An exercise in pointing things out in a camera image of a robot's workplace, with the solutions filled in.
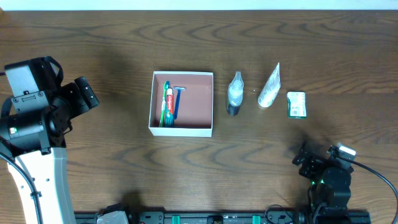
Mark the green white soap bar pack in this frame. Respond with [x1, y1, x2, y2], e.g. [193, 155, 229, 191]
[287, 91, 307, 119]

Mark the white bamboo print lotion tube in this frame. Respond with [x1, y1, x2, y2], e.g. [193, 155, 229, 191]
[257, 63, 281, 108]

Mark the clear spray bottle dark base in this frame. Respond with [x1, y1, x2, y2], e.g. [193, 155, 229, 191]
[226, 71, 244, 116]

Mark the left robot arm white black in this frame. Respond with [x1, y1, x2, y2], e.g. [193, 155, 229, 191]
[1, 56, 99, 223]

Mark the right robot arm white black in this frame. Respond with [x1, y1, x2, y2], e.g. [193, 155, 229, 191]
[292, 142, 356, 224]

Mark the green toothbrush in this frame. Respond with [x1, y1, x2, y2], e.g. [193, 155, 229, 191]
[159, 81, 170, 128]

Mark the red green toothpaste tube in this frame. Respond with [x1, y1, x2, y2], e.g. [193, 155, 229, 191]
[165, 88, 174, 128]

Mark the blue disposable razor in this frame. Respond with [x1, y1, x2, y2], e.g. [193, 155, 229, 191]
[174, 86, 186, 119]

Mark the white box pink interior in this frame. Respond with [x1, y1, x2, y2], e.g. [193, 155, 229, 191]
[148, 71, 214, 138]

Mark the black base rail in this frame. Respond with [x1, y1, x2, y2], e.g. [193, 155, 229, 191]
[75, 204, 371, 224]

